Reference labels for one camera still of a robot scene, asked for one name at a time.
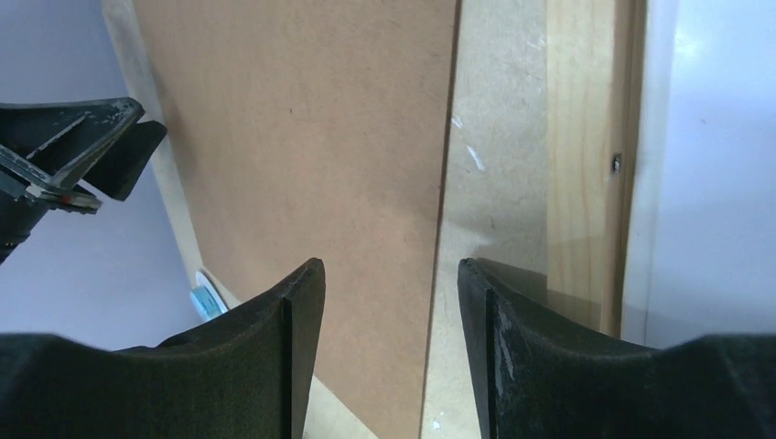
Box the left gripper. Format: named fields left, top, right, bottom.
left=1, top=97, right=167, bottom=261

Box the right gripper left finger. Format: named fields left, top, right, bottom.
left=1, top=258, right=326, bottom=438

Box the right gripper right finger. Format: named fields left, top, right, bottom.
left=458, top=258, right=775, bottom=438

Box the brown backing board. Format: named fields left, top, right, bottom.
left=134, top=1, right=457, bottom=438

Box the wooden picture frame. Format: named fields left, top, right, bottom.
left=546, top=1, right=648, bottom=337

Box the blue white tape dispenser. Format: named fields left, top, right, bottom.
left=189, top=270, right=229, bottom=322

